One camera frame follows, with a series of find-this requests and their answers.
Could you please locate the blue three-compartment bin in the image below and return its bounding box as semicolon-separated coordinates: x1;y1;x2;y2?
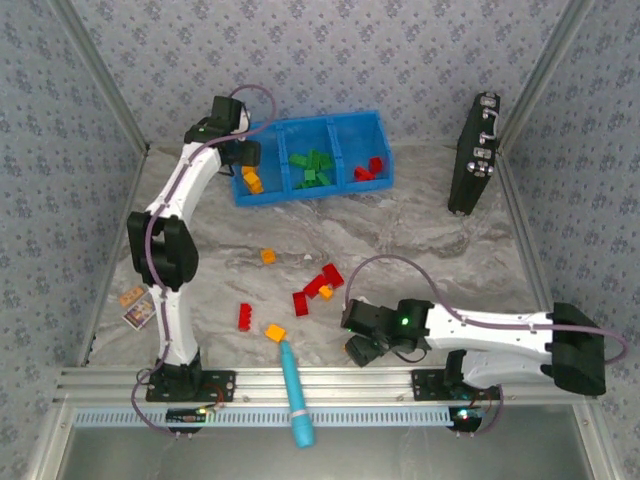
229;109;395;209

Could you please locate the light blue marker pen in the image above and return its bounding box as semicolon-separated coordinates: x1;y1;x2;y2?
278;340;319;450

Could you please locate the right small circuit board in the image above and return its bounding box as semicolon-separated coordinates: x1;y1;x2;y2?
449;407;485;432

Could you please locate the small circuit board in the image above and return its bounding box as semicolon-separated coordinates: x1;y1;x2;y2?
449;407;485;432
166;408;209;425

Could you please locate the grey metal sheet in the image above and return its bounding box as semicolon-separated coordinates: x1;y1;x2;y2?
54;424;601;480

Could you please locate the small orange card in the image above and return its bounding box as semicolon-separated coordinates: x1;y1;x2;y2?
119;285;146;309

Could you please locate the black hard case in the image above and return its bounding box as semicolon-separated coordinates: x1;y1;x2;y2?
447;91;504;216

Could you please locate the left small circuit board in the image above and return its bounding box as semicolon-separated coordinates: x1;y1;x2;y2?
166;408;209;425

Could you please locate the small purple card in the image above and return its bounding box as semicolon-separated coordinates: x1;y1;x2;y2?
123;298;156;331

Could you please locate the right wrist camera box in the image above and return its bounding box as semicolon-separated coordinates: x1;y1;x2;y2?
341;298;384;335

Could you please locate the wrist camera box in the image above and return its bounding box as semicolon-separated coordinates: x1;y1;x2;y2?
341;298;384;335
208;95;251;135

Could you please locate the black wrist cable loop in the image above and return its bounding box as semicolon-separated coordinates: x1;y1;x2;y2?
394;344;427;365

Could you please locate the aluminium mounting rail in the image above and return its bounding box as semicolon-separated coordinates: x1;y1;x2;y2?
52;364;599;405

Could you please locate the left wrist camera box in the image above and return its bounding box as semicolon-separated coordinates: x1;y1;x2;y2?
208;95;251;135

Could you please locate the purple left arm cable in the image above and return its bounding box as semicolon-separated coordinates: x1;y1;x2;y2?
130;83;277;440

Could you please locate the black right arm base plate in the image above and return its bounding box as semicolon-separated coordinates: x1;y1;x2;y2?
410;368;503;401

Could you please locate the pale blue slotted cable duct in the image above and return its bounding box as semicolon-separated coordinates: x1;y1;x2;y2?
72;405;457;429

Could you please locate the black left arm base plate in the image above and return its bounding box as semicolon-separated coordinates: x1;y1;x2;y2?
145;369;237;404

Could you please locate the aluminium corner post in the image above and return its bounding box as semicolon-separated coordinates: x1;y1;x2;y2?
49;0;151;151
497;0;599;149

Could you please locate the aluminium frame leg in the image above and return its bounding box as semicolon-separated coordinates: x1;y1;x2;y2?
572;402;619;480
22;403;76;480

